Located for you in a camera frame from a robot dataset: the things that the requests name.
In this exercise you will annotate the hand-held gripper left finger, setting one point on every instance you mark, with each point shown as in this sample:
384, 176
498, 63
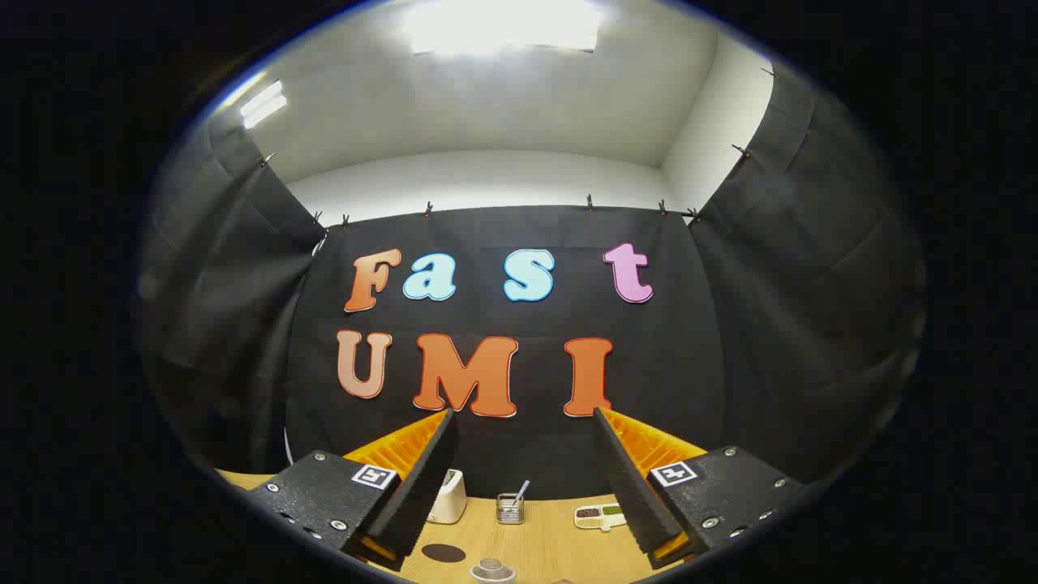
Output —
413, 487

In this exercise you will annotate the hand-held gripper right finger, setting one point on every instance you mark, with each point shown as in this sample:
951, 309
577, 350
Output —
636, 487

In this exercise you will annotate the dark brown round coaster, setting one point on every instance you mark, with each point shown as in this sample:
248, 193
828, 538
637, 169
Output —
443, 553

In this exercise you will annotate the clear plastic juice bottle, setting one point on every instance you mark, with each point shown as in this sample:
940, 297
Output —
492, 571

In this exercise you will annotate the cream small appliance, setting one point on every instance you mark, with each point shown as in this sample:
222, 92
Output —
447, 499

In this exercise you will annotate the white divided dish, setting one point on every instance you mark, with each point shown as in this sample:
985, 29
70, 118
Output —
600, 517

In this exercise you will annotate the wooden table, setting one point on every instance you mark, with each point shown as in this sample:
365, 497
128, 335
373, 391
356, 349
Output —
547, 547

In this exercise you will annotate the small ceiling light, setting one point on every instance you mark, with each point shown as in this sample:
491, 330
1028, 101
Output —
262, 104

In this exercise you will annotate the large ceiling light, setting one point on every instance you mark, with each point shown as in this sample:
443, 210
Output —
503, 24

